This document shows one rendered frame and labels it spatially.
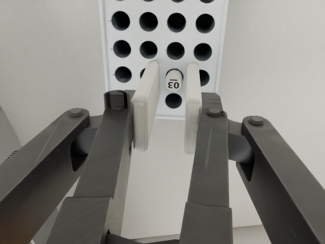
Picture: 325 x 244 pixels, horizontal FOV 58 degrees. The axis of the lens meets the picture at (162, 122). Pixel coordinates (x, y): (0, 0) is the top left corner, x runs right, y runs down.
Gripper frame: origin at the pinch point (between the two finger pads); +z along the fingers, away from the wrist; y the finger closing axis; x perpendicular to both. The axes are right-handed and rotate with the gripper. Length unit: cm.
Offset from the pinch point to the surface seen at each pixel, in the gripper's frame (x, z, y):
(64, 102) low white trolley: -4.0, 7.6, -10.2
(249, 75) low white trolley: -0.7, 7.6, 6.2
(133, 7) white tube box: 4.8, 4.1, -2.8
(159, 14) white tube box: 4.4, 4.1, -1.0
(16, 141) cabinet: -34, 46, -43
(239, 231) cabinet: -20.3, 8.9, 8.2
